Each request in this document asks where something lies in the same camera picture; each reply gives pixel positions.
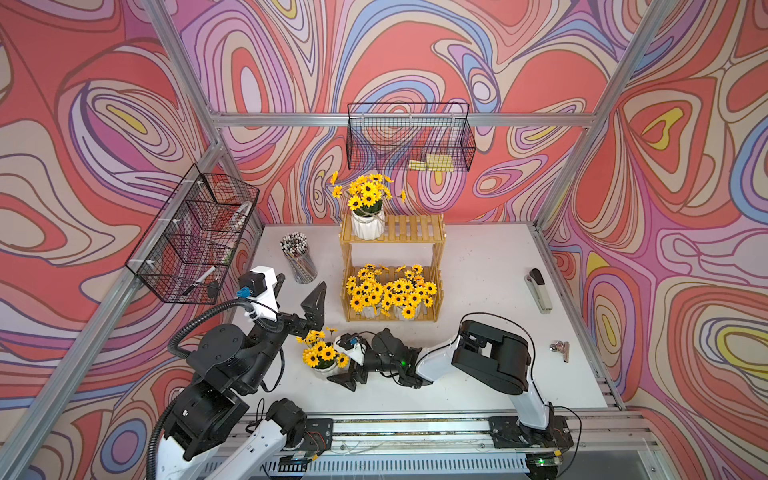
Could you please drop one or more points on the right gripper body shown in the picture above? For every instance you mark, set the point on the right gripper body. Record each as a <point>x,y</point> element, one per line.
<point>372,362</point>

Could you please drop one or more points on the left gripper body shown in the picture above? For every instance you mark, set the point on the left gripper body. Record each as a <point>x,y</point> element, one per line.
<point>291,325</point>

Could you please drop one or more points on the sunflower pot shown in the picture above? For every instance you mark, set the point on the sunflower pot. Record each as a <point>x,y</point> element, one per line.
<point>410,293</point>
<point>366,292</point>
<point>320,355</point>
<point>365,198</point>

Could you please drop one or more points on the wooden two-tier shelf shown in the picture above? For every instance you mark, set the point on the wooden two-tier shelf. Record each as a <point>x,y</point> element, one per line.
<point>400,230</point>

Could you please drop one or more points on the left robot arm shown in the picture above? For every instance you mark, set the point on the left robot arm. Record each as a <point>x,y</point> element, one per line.
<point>228,364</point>

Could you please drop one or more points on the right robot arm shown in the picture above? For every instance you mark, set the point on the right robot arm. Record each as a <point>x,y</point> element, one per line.
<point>502,361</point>

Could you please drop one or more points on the clear cup of pencils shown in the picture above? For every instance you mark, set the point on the clear cup of pencils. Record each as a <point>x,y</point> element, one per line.
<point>295,247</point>

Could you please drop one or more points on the white marker in basket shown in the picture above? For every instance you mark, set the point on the white marker in basket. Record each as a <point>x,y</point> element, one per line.
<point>199,280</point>

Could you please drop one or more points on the grey black stapler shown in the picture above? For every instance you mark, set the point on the grey black stapler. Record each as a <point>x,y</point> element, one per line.
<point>538,289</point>

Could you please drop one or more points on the metal binder clip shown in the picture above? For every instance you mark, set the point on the metal binder clip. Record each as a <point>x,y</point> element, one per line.
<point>563,348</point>

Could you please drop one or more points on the yellow sticky notes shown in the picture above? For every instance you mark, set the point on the yellow sticky notes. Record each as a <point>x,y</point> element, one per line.
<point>433,163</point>

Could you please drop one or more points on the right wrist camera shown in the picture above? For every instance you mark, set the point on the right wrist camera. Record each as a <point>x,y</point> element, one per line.
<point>351,346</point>

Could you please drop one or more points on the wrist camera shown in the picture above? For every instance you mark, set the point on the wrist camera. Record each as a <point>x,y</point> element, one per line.
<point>260,288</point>
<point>351,346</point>

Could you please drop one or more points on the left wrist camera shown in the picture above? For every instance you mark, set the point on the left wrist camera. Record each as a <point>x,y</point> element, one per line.
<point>260,288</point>

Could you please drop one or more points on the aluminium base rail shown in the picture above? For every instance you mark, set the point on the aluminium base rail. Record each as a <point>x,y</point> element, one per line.
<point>590,445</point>

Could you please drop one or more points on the left black wire basket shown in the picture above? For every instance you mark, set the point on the left black wire basket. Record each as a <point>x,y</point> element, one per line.
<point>199,226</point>

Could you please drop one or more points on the black wire basket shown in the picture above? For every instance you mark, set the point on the black wire basket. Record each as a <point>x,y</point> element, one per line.
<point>199,226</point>
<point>385,136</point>

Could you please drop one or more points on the back black wire basket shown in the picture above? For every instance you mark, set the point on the back black wire basket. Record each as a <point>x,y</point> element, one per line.
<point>385,136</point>

